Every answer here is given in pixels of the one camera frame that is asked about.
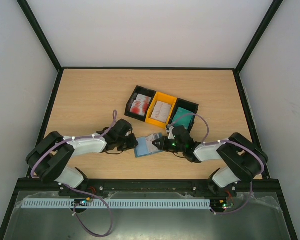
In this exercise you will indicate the yellow bin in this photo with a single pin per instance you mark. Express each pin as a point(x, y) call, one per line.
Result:
point(164, 98)

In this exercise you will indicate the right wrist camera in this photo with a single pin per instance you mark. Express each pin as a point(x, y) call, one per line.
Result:
point(169, 131)

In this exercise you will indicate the black bin with teal cards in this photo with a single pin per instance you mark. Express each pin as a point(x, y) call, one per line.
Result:
point(183, 107)

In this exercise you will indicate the black enclosure frame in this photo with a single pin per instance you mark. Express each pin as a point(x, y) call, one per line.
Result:
point(34, 185)

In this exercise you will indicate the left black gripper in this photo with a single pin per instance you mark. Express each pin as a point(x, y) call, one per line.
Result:
point(132, 144)

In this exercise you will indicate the white vip card stack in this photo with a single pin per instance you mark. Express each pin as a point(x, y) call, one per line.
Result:
point(161, 111)

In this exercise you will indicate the white floral card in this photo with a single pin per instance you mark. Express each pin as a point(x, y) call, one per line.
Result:
point(149, 144)

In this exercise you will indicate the light blue slotted cable duct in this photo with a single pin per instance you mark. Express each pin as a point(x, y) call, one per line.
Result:
point(50, 203)

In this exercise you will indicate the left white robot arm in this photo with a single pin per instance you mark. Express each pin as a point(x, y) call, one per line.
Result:
point(49, 159)

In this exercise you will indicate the black bin with red cards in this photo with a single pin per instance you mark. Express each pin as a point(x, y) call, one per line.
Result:
point(139, 90)

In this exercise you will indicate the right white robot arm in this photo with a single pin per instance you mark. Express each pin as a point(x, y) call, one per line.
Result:
point(244, 160)

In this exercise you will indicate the teal card stack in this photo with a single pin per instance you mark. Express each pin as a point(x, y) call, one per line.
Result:
point(184, 121)

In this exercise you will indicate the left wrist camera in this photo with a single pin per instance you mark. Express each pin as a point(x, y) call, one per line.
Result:
point(129, 132)

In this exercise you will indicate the red patterned card stack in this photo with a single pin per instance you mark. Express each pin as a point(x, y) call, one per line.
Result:
point(140, 105)

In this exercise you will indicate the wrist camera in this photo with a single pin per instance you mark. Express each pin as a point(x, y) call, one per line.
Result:
point(129, 132)
point(169, 131)

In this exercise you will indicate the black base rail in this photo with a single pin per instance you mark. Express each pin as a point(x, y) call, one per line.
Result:
point(195, 188)

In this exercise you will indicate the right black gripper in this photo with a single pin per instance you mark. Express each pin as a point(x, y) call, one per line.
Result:
point(164, 144)

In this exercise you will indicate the blue card holder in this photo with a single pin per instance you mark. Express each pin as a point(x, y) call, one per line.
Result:
point(141, 150)

